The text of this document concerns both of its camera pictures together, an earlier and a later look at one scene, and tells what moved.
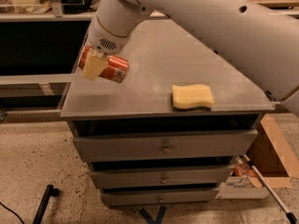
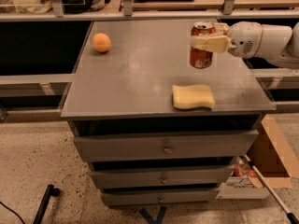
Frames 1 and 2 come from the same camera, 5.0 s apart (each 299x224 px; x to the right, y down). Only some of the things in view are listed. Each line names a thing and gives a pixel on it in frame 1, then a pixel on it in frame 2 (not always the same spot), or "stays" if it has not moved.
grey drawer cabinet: x=170 y=134 stays
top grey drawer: x=165 y=147 stays
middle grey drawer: x=161 y=176 stays
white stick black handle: x=291 y=217 stays
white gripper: x=105 y=40 -> x=246 y=39
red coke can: x=115 y=69 -> x=200 y=59
